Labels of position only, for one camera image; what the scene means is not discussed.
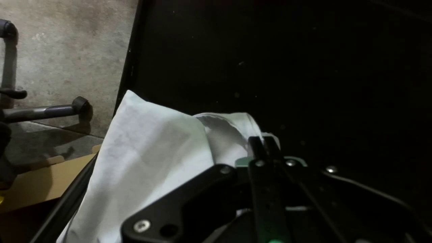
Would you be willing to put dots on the grey metal pipe frame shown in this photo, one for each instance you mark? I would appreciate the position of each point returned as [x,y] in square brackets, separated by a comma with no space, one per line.
[79,107]

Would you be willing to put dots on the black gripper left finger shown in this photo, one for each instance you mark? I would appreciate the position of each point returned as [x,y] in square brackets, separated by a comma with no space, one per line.
[194,211]

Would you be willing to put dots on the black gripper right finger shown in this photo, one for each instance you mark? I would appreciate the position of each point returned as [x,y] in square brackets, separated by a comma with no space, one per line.
[267,192]

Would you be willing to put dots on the brown cardboard box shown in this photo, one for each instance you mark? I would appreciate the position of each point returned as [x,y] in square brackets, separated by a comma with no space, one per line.
[43,185]

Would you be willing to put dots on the white cloth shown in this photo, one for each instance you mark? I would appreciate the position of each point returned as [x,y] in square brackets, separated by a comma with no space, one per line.
[148,151]

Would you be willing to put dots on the black folding chair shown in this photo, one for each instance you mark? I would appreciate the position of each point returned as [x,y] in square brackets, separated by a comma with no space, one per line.
[344,86]

